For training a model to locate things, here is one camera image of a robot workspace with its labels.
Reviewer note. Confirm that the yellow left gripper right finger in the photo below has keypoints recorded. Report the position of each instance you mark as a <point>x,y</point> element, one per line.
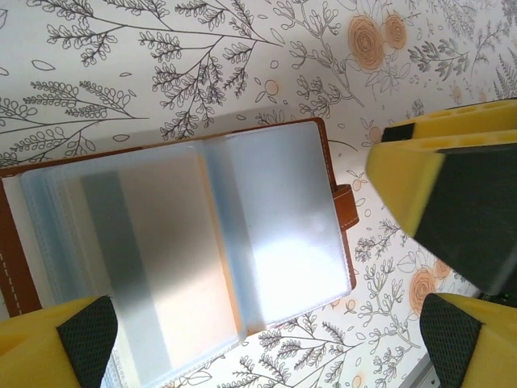
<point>476,347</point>

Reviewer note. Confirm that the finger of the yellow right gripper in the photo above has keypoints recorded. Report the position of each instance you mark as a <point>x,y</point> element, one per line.
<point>464,121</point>
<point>464,202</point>

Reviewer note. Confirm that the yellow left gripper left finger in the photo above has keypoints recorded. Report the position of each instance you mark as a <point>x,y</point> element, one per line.
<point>36,351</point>

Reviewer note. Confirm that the brown leather card wallet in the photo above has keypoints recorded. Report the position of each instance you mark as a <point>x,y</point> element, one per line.
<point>282,202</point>

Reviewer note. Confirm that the floral print tablecloth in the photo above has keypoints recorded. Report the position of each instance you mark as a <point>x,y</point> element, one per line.
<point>121,60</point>

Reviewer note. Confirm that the aluminium front extrusion rail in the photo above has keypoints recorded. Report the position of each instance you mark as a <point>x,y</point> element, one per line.
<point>422,374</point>

